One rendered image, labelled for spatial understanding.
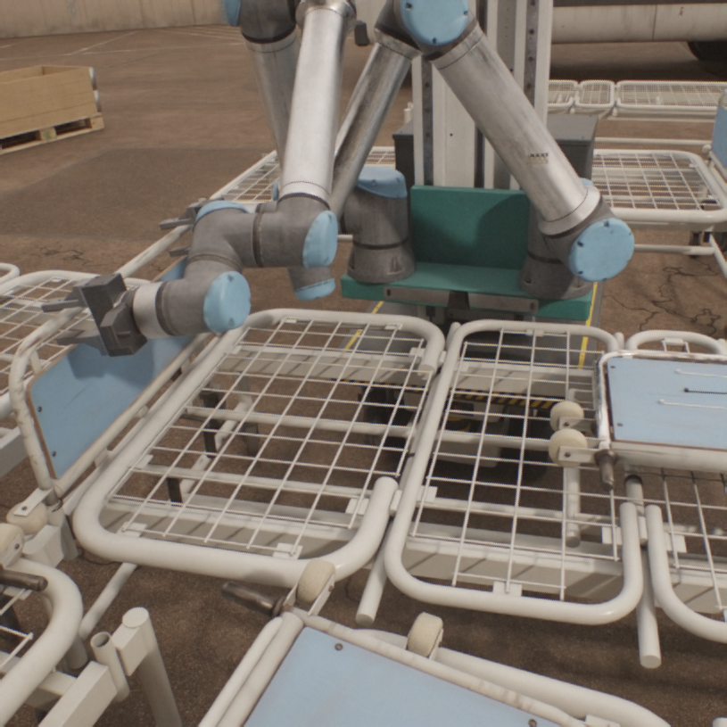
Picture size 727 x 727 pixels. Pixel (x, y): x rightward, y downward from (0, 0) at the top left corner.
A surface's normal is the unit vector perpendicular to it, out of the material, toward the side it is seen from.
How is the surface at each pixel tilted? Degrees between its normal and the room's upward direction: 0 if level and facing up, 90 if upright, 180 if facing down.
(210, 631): 0
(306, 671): 7
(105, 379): 90
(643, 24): 110
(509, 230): 90
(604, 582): 90
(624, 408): 5
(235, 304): 83
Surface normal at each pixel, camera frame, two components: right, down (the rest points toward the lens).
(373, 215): -0.10, 0.49
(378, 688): 0.07, -0.84
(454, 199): -0.31, 0.47
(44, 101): 0.83, 0.24
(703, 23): -0.08, 0.76
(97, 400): 0.97, 0.07
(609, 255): 0.22, 0.53
